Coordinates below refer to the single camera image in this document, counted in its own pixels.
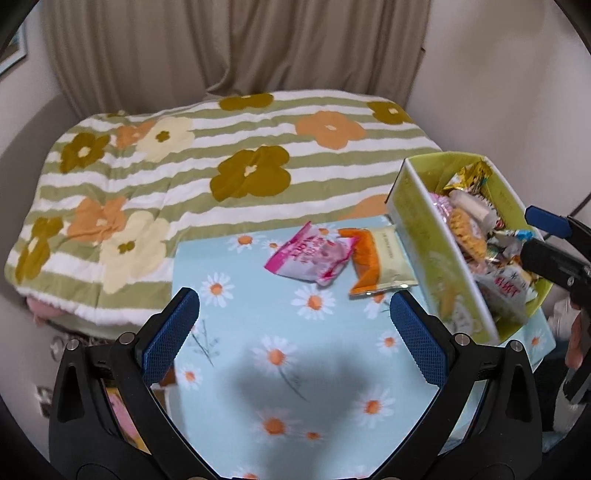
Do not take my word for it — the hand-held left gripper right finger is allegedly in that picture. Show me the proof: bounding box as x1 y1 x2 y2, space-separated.
376 290 543 480

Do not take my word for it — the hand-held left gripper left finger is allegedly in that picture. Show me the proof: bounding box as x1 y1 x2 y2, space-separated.
48 287 216 480

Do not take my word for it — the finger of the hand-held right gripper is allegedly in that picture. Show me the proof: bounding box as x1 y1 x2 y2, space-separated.
521 237 591 291
525 206 591 241

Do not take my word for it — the pile of snack packets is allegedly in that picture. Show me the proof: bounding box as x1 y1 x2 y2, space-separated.
429 161 548 324

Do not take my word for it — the orange cream snack packet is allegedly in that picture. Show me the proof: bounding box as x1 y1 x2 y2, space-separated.
337 225 419 297

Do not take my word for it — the green storage box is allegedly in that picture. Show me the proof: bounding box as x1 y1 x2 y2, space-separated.
385 153 555 344

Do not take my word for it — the pink snack packet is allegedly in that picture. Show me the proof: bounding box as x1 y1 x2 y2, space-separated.
264 222 360 288

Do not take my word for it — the person's right hand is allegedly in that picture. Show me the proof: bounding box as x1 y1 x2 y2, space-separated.
566 316 587 370

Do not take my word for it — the pink yellow bag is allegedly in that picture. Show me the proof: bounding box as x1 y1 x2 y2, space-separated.
104 383 153 455

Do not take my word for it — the light blue daisy tablecloth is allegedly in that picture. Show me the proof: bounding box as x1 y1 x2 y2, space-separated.
168 215 557 480

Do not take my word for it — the pink cloth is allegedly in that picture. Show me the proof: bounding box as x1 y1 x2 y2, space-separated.
25 298 61 326

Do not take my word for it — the green striped flower blanket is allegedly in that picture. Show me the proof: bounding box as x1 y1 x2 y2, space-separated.
4 90 444 324

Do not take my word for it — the beige curtain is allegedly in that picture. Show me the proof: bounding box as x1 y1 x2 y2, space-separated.
41 0 432 109

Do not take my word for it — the wall outlet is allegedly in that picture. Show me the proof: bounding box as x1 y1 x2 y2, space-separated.
34 385 54 418

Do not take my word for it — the framed wall picture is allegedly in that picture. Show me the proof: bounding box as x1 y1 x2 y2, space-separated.
0 23 28 77

